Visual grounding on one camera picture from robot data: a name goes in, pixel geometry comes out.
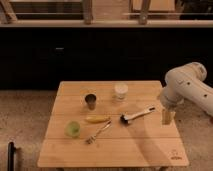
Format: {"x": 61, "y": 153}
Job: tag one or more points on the wooden folding table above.
{"x": 145, "y": 142}

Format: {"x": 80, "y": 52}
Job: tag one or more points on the dark metal cup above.
{"x": 90, "y": 100}

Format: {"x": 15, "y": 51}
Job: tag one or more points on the black object at floor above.
{"x": 11, "y": 153}

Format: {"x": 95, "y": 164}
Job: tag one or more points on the metal fork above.
{"x": 92, "y": 138}

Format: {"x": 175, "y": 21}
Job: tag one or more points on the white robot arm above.
{"x": 185, "y": 82}

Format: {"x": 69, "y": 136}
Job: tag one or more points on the wooden tan gripper block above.
{"x": 167, "y": 116}

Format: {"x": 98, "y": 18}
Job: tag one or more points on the green cup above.
{"x": 72, "y": 129}

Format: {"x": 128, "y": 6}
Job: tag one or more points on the clear glass jar white lid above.
{"x": 120, "y": 90}

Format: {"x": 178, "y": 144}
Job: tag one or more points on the white handled black brush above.
{"x": 127, "y": 119}

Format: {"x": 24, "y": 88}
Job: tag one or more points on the yellow banana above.
{"x": 97, "y": 119}

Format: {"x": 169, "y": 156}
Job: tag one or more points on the wooden railing bench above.
{"x": 107, "y": 13}

